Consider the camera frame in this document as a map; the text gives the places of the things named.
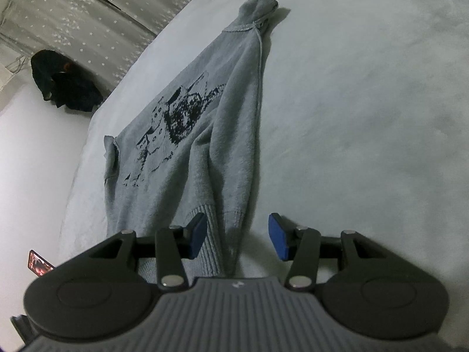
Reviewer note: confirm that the grey printed knit sweater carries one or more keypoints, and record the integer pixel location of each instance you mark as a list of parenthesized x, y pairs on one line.
[(190, 135)]

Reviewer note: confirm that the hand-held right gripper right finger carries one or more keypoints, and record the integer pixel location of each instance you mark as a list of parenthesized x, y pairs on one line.
[(278, 236)]

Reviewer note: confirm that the black hanging clothes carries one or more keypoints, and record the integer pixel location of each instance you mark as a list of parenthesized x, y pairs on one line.
[(66, 84)]

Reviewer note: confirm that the smartphone with lit screen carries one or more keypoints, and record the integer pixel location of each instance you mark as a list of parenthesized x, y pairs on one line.
[(38, 263)]

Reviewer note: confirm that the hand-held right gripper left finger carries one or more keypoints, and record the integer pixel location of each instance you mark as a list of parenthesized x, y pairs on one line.
[(197, 236)]

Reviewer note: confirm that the grey star-patterned curtain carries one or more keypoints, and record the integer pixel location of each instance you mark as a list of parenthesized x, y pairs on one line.
[(84, 18)]

